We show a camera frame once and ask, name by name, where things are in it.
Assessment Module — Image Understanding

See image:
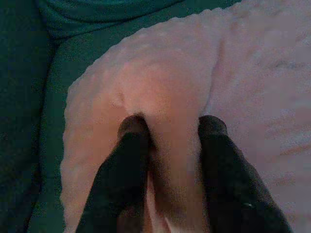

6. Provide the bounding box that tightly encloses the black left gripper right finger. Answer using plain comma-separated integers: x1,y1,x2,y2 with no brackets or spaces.
198,115,294,233

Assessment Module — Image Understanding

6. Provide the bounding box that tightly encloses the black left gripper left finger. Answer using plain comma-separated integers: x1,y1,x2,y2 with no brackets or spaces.
75,115,156,233

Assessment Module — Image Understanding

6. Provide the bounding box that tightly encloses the pink fluffy pillow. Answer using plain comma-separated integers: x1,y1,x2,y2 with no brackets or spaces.
59,0,311,233

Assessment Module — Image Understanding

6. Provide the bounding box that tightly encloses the dark green leather sofa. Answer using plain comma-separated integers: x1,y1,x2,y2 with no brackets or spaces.
0,0,243,233

